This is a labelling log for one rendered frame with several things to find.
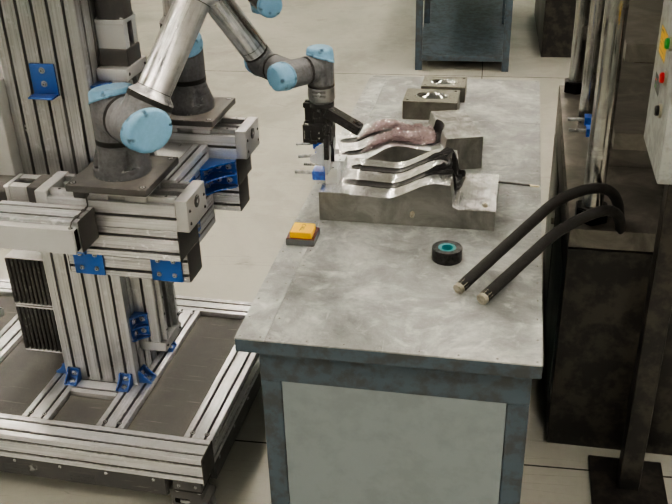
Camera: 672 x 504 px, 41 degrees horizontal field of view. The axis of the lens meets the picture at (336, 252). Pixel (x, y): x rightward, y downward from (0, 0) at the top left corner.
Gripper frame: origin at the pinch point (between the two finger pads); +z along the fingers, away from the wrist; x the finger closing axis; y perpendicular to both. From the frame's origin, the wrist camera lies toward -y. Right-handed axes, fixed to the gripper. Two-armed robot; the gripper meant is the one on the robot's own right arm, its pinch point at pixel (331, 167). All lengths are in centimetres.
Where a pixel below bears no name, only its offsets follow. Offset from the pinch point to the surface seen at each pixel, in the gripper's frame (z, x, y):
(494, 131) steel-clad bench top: 13, -69, -45
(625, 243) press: 18, 1, -84
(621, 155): 10, -46, -86
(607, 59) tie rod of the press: -33, -3, -74
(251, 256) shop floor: 93, -107, 61
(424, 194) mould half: 3.2, 8.1, -28.1
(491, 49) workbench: 81, -417, -33
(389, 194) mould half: 4.9, 5.9, -17.9
